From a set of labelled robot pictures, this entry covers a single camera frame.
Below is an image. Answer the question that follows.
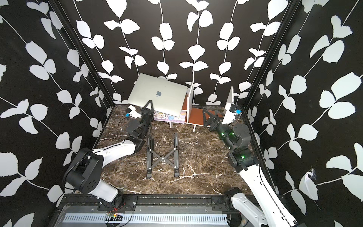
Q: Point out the black base rail with vent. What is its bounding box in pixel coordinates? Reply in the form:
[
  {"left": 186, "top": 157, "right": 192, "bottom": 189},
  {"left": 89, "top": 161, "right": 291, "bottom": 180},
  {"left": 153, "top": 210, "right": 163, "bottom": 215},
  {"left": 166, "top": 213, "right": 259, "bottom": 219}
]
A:
[{"left": 50, "top": 194, "right": 293, "bottom": 227}]

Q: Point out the colourful cartoon notebook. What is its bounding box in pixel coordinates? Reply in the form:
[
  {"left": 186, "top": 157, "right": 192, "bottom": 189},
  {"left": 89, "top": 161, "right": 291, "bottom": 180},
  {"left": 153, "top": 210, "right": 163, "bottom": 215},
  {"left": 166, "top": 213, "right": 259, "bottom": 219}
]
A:
[{"left": 154, "top": 110, "right": 187, "bottom": 124}]

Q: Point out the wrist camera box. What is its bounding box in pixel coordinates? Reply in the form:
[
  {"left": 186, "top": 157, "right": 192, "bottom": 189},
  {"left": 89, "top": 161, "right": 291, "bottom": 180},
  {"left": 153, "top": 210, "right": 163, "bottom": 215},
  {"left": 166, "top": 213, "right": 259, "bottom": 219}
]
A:
[
  {"left": 125, "top": 105, "right": 141, "bottom": 119},
  {"left": 222, "top": 103, "right": 242, "bottom": 125}
]

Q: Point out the silver laptop computer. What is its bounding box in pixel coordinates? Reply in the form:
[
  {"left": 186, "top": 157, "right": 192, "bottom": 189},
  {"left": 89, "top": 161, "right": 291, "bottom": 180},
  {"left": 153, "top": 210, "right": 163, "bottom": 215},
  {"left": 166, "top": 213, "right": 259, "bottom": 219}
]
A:
[{"left": 128, "top": 73, "right": 187, "bottom": 116}]

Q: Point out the black folding laptop stand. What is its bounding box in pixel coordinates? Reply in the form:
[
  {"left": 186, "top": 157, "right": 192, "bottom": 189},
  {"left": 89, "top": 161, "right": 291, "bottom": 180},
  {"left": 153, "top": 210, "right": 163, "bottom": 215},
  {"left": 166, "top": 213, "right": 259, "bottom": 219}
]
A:
[{"left": 146, "top": 133, "right": 180, "bottom": 179}]

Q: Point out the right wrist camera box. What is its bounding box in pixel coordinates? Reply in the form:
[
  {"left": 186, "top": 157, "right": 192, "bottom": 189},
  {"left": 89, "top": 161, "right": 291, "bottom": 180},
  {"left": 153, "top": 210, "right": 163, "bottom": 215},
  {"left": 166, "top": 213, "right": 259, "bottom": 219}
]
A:
[{"left": 222, "top": 103, "right": 242, "bottom": 125}]

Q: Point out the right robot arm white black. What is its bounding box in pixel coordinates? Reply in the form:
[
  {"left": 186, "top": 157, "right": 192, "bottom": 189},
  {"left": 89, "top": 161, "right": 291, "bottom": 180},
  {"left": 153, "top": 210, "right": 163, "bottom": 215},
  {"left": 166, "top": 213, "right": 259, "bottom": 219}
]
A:
[{"left": 202, "top": 110, "right": 305, "bottom": 227}]

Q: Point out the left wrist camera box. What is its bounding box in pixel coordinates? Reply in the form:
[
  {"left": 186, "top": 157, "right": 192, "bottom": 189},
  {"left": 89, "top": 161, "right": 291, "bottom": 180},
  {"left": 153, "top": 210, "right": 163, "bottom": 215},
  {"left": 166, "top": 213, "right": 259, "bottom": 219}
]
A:
[{"left": 125, "top": 105, "right": 141, "bottom": 119}]

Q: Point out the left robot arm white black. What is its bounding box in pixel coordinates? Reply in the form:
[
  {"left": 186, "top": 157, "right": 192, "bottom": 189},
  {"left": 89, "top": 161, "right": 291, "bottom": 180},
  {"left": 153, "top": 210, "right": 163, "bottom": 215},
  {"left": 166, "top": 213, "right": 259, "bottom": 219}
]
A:
[{"left": 63, "top": 100, "right": 154, "bottom": 208}]

